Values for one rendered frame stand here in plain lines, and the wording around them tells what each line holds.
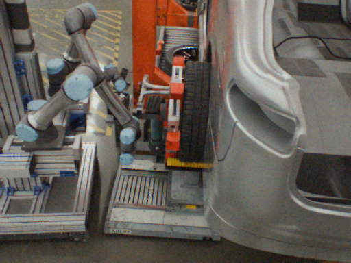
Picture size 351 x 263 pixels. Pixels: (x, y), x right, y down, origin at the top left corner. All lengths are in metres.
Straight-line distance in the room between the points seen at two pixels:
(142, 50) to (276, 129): 1.54
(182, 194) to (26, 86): 1.28
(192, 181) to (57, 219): 0.98
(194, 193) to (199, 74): 0.95
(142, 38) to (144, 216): 1.28
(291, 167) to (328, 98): 1.20
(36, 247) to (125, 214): 0.63
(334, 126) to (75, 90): 1.49
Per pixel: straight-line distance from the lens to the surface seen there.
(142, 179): 2.93
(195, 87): 2.03
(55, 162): 2.25
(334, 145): 2.20
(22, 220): 2.56
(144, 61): 2.65
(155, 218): 2.64
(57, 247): 2.66
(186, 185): 2.65
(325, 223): 1.43
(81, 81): 1.67
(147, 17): 2.53
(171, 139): 2.01
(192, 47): 4.10
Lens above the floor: 2.13
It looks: 37 degrees down
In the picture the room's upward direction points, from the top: 5 degrees clockwise
